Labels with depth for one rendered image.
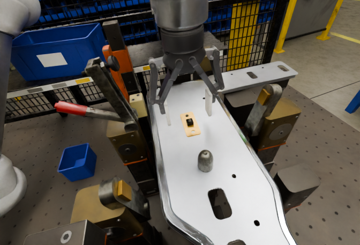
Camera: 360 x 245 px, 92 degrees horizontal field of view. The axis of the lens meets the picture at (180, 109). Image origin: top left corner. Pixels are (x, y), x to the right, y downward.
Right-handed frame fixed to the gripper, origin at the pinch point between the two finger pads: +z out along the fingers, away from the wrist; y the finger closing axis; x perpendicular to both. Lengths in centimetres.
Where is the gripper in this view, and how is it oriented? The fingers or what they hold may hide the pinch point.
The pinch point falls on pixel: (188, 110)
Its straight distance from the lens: 43.2
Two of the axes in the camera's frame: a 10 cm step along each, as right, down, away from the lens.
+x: 2.2, 6.5, -7.3
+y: -9.7, 2.2, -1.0
